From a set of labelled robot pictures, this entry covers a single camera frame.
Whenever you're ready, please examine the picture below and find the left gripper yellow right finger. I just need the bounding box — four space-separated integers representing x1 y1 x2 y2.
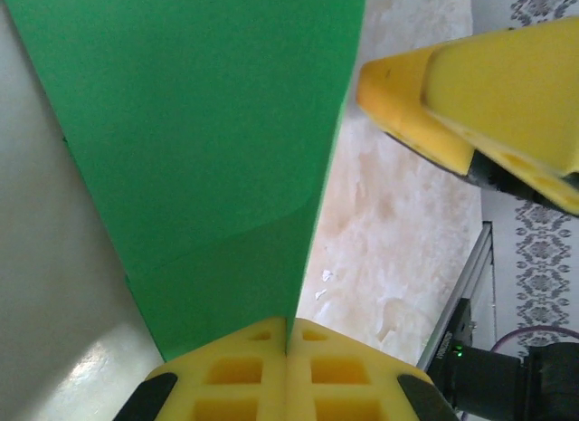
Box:
287 318 459 421

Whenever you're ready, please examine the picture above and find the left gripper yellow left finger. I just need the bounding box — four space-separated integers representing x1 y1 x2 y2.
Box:
112 316 289 421

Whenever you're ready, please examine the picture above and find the green paper sheet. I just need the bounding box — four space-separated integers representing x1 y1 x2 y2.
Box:
0 0 367 363

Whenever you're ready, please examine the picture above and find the aluminium side rail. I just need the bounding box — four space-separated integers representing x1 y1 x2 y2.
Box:
422 220 495 372

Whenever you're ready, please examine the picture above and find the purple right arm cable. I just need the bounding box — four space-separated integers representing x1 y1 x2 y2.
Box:
490 325 579 363

